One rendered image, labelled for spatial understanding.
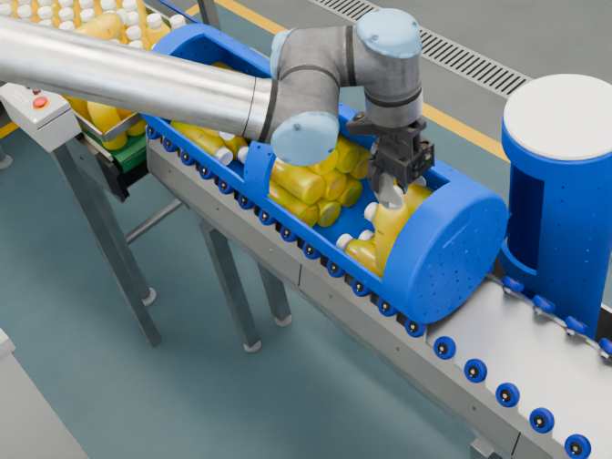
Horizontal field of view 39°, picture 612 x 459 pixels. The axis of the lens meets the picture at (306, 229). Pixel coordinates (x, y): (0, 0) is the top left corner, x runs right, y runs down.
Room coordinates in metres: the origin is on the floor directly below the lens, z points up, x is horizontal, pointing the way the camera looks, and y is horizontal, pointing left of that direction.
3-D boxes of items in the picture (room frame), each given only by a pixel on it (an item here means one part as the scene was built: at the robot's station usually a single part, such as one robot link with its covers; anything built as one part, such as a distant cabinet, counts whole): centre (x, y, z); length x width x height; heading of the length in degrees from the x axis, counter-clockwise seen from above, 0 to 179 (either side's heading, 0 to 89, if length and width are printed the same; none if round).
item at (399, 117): (1.02, -0.18, 1.48); 0.10 x 0.09 x 0.05; 123
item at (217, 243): (1.66, 0.26, 0.31); 0.06 x 0.06 x 0.63; 33
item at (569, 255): (1.36, -0.62, 0.59); 0.28 x 0.28 x 0.88
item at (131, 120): (1.82, 0.28, 0.96); 0.40 x 0.01 x 0.03; 123
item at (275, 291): (1.73, 0.14, 0.31); 0.06 x 0.06 x 0.63; 33
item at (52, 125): (1.77, 0.59, 1.05); 0.20 x 0.10 x 0.10; 33
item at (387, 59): (1.02, -0.18, 1.56); 0.10 x 0.09 x 0.12; 78
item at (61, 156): (1.77, 0.59, 0.50); 0.04 x 0.04 x 1.00; 33
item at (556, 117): (1.36, -0.62, 1.03); 0.28 x 0.28 x 0.01
